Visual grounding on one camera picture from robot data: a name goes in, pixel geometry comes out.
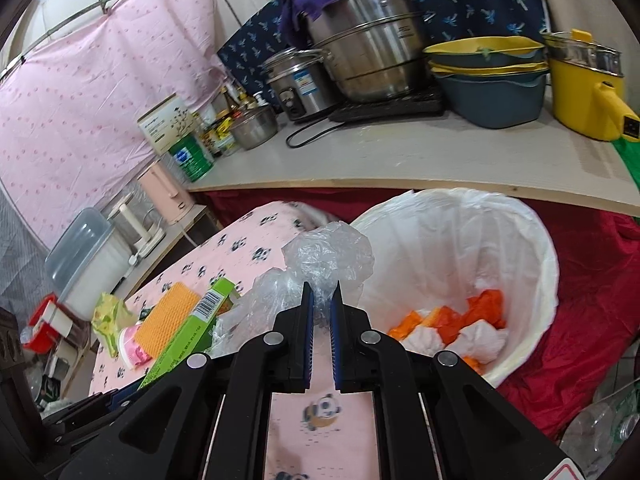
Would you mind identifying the red plastic container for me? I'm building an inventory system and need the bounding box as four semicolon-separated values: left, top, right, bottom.
22;292;74;353

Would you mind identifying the pink paper cup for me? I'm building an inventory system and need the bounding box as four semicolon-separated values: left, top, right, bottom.
117;325;154;371

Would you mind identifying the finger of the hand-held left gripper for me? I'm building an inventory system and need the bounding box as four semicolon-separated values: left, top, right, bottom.
42;382;148;443

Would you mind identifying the small steel pot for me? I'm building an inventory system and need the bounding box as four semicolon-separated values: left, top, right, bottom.
230;105;279;151

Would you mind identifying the blue basin with yellow rim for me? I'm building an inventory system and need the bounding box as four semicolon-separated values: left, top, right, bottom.
422;37;551;129

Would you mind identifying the pink electric kettle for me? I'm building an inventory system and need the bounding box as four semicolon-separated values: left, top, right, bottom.
137;160;196;226

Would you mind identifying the pink panda tablecloth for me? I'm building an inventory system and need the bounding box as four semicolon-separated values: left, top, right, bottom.
87;200;381;480

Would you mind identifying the black power cable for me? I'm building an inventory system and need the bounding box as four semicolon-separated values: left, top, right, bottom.
286;109;352;150

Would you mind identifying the red cloth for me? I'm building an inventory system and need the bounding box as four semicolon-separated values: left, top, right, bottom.
190;185;640;441

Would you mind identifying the black induction cooktop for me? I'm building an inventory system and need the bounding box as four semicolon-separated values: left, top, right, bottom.
327;82;447;123

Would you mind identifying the yellow electric pot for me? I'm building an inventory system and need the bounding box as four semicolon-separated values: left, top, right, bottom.
542;29;640;142

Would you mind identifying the green plastic bag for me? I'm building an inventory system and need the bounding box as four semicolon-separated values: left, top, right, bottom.
610;137;640;186

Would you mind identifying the clear plastic bag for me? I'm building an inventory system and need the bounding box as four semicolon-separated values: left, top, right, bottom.
212;220;376;356

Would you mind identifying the bin with white liner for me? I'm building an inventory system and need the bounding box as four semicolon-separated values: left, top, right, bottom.
347;187;560;391

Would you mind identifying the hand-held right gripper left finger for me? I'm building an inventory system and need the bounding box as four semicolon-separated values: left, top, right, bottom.
60;281;316;480

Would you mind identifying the light wooden counter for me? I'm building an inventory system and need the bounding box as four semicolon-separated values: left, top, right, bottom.
187;95;640;218

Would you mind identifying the green juice carton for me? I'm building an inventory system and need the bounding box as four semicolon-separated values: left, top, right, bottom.
137;277;244;391

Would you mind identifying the white tissue paper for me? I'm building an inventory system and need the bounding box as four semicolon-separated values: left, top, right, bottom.
400;307;509;367

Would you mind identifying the navy printed cloth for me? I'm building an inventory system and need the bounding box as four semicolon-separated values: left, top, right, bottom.
216;0;551;97

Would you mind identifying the steel rice cooker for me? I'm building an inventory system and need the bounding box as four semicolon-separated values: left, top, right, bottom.
262;47;342;123

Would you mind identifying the white cardboard box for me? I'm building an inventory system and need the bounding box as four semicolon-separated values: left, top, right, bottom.
137;92;202;156

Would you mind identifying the pink dotted cloth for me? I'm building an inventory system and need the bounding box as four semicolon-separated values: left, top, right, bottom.
0;0;231;251

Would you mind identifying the yellow label jar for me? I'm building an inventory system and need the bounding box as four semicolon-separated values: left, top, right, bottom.
210;117;237;157

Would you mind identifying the green yellow paper wrapper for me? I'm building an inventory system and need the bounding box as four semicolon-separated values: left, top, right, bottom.
91;292;137;356

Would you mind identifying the grey patterned curtain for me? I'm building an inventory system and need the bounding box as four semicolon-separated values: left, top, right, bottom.
0;180;58;311

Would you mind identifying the small clear plastic bottle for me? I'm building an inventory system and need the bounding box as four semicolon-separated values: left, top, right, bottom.
560;400;632;467

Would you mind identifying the large steel steamer pot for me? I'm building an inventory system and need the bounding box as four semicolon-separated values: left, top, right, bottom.
295;0;441;104

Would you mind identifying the orange foam fruit net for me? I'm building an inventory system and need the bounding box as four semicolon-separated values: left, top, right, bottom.
135;282;203;356

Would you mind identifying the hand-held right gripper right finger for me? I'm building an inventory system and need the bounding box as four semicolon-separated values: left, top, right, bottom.
330;280;568;480

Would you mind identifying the green tin can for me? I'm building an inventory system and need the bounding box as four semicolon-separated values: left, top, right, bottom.
167;132;216;183

